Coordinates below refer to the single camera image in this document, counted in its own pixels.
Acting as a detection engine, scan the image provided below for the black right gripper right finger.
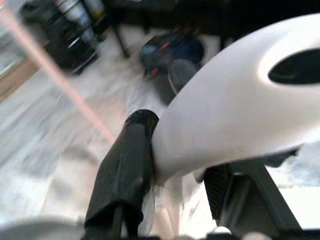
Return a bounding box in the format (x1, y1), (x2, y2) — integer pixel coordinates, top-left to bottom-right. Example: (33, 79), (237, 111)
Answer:
(203, 159), (305, 240)

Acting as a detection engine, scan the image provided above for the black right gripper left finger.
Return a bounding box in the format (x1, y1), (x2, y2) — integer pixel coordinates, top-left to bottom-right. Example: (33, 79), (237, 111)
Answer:
(83, 109), (161, 240)

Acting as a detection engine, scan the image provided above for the white curved plastic handle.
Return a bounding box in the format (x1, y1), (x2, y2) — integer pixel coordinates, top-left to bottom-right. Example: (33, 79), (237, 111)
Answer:
(152, 12), (320, 187)

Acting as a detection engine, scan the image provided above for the grey shoe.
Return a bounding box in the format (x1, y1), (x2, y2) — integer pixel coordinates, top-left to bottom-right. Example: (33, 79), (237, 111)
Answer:
(152, 59), (201, 106)

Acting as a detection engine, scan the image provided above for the pink broom stick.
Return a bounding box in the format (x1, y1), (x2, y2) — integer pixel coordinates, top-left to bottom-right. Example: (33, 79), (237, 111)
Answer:
(0, 0), (117, 142)

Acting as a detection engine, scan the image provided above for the blue and black backpack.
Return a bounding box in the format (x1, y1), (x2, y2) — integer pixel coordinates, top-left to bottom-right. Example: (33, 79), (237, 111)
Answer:
(138, 31), (205, 80)

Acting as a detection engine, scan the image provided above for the black table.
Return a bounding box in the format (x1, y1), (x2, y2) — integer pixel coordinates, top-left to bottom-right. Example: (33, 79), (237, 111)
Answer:
(104, 0), (320, 59)

